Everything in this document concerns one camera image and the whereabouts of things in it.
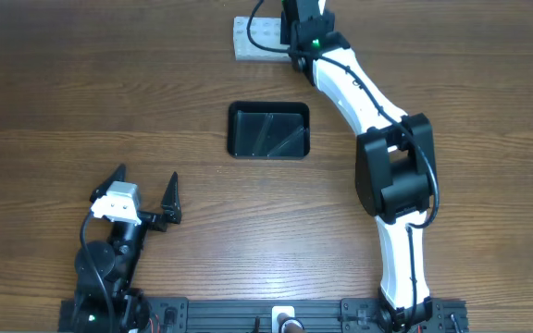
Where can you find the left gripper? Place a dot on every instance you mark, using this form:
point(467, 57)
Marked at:
point(153, 221)

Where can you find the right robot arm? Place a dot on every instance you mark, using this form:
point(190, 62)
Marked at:
point(350, 88)

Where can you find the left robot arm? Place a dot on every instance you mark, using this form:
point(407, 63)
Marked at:
point(100, 263)

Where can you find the black tray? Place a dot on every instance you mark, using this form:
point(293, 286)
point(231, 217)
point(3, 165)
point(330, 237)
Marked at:
point(248, 105)

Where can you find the white test tube rack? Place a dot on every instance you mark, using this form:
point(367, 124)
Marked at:
point(257, 46)

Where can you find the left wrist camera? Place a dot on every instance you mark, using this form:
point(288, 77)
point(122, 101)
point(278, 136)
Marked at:
point(118, 203)

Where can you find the mounting rail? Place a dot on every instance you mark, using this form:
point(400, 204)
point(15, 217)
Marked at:
point(229, 316)

